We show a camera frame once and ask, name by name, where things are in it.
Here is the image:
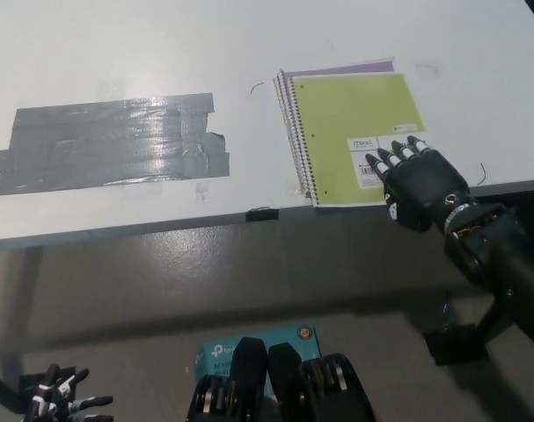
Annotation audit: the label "purple spiral notebook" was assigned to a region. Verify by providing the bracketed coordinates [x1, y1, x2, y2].
[273, 55, 398, 195]

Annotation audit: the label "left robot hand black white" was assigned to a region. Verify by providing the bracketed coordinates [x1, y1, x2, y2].
[22, 363, 114, 422]

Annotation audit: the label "grey duct tape patch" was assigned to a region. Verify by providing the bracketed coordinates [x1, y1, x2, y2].
[0, 91, 231, 198]

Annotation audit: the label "black robot body blocks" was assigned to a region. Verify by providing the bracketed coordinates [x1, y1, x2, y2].
[186, 337, 376, 422]

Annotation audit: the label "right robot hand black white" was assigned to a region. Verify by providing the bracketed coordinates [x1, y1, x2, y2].
[363, 135, 478, 233]

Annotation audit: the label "small black tape piece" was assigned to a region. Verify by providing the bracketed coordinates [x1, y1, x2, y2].
[245, 208, 280, 222]

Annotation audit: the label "teal router box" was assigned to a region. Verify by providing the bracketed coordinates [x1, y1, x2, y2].
[191, 324, 324, 397]

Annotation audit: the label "green spiral notebook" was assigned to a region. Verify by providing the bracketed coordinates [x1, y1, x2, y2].
[290, 72, 428, 208]

